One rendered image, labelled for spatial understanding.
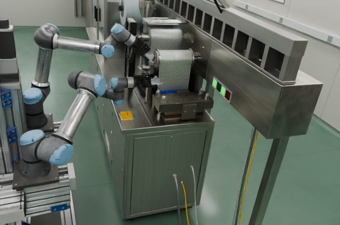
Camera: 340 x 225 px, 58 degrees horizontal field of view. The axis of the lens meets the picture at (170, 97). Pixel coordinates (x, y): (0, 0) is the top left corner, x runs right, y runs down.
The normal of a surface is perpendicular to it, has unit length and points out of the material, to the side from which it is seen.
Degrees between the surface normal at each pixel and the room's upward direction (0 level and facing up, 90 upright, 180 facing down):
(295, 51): 90
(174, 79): 90
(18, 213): 90
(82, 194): 0
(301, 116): 90
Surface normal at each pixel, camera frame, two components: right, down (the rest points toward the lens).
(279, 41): -0.94, 0.06
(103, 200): 0.10, -0.89
